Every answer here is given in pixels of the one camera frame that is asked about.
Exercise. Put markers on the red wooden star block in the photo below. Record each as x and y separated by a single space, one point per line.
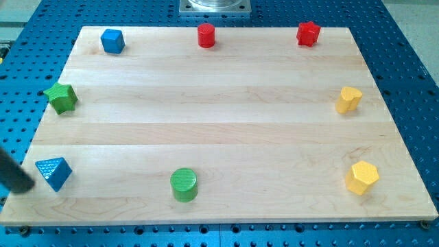
308 33

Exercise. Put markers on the green wooden star block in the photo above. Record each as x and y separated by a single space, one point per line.
61 97

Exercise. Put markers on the light wooden board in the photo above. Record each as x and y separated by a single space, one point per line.
254 117

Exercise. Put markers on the blue wooden cube block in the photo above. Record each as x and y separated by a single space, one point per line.
112 41

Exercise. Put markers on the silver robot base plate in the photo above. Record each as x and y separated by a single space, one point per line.
193 7

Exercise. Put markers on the yellow wooden hexagon block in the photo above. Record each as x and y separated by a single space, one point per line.
361 177

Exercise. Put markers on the red wooden cylinder block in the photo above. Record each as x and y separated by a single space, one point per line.
206 35

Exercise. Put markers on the blue wooden triangle block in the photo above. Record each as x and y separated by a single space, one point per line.
55 171

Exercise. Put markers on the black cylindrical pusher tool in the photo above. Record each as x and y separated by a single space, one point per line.
13 176

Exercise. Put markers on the yellow wooden heart block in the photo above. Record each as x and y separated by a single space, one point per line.
348 99

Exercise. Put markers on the green wooden cylinder block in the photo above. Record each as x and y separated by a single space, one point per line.
184 184

